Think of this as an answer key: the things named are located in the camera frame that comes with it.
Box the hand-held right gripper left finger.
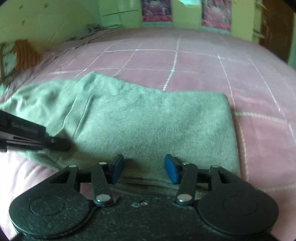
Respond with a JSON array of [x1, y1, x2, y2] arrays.
[[50, 154, 125, 206]]

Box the pink wall poster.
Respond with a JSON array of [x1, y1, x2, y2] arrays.
[[202, 0, 232, 32], [141, 0, 171, 22]]

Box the orange striped pillow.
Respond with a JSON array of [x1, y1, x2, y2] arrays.
[[14, 39, 43, 71]]

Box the cream glossy wardrobe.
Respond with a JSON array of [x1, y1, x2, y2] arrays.
[[98, 0, 260, 42]]

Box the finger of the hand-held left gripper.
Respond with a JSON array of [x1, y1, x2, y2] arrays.
[[46, 136, 72, 152]]

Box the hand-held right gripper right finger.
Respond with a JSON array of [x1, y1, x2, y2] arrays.
[[164, 154, 241, 205]]

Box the brown wooden door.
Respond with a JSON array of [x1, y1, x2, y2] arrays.
[[259, 0, 295, 63]]

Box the cream headboard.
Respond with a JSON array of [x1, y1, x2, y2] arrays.
[[0, 0, 102, 52]]

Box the crumpled grey cloth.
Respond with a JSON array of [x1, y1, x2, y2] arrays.
[[85, 23, 111, 33]]

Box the white patterned pillow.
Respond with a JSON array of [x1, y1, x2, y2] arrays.
[[0, 42, 18, 84]]

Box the grey pants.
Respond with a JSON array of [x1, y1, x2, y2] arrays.
[[0, 71, 241, 197]]

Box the bed with pink checked sheet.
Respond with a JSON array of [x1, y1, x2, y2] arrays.
[[0, 25, 296, 241]]

